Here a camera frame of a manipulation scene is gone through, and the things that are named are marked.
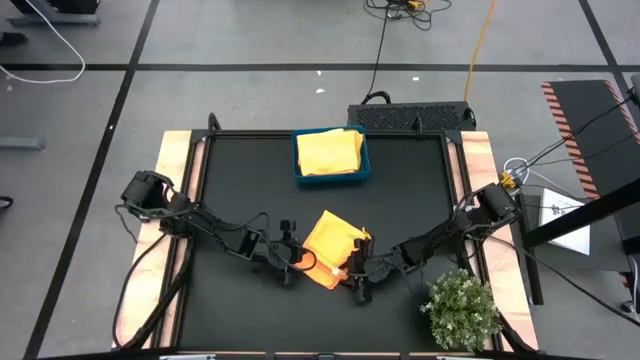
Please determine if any black frame beam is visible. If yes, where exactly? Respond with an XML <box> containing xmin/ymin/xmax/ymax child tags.
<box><xmin>522</xmin><ymin>180</ymin><xmax>640</xmax><ymax>250</ymax></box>

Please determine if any white floor cable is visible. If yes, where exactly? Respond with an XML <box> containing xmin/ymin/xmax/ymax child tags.
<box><xmin>0</xmin><ymin>0</ymin><xmax>86</xmax><ymax>85</ymax></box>

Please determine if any tangled black cable bundle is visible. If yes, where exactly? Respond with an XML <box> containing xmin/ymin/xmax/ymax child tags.
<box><xmin>364</xmin><ymin>0</ymin><xmax>453</xmax><ymax>32</ymax></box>

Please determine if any orange-yellow ribbed microfiber towel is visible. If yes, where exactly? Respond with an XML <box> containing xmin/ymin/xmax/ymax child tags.
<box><xmin>296</xmin><ymin>127</ymin><xmax>365</xmax><ymax>177</ymax></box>

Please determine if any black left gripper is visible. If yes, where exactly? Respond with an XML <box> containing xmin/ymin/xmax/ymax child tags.
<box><xmin>249</xmin><ymin>218</ymin><xmax>319</xmax><ymax>287</ymax></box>

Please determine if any black power cable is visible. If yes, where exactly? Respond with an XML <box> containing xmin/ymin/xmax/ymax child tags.
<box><xmin>360</xmin><ymin>4</ymin><xmax>394</xmax><ymax>106</ymax></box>

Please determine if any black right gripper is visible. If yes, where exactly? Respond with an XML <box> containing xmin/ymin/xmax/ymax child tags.
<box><xmin>331</xmin><ymin>236</ymin><xmax>397</xmax><ymax>305</ymax></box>

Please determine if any white paper sheet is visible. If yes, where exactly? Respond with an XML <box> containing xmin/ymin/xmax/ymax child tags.
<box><xmin>539</xmin><ymin>187</ymin><xmax>592</xmax><ymax>256</ymax></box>

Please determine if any black hazard-striped floor mat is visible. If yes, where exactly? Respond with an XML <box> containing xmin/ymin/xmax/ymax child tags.
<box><xmin>541</xmin><ymin>79</ymin><xmax>640</xmax><ymax>201</ymax></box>

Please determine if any person's dark shoe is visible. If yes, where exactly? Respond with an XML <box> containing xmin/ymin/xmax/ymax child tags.
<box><xmin>0</xmin><ymin>31</ymin><xmax>29</xmax><ymax>48</ymax></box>

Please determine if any blue plastic bin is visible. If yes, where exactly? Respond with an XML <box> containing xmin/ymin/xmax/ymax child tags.
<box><xmin>291</xmin><ymin>124</ymin><xmax>372</xmax><ymax>184</ymax></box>

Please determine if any orange fluffy microfiber towel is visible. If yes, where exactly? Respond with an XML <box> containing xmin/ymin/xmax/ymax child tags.
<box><xmin>294</xmin><ymin>209</ymin><xmax>373</xmax><ymax>291</ymax></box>

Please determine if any grey desk foot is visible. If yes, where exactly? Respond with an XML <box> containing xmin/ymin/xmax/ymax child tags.
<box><xmin>0</xmin><ymin>137</ymin><xmax>46</xmax><ymax>151</ymax></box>
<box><xmin>7</xmin><ymin>0</ymin><xmax>101</xmax><ymax>27</ymax></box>

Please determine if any black stand leg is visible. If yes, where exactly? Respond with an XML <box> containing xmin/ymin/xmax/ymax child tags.
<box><xmin>519</xmin><ymin>209</ymin><xmax>545</xmax><ymax>307</ymax></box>

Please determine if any artificial green potted plant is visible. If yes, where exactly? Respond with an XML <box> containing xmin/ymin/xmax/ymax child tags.
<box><xmin>419</xmin><ymin>268</ymin><xmax>504</xmax><ymax>353</ymax></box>

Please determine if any yellow cable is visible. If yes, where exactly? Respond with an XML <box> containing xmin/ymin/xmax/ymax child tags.
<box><xmin>463</xmin><ymin>0</ymin><xmax>499</xmax><ymax>103</ymax></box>

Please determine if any black aluminium table frame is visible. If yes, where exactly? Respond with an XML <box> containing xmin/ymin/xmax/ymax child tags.
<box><xmin>112</xmin><ymin>112</ymin><xmax>539</xmax><ymax>360</ymax></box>

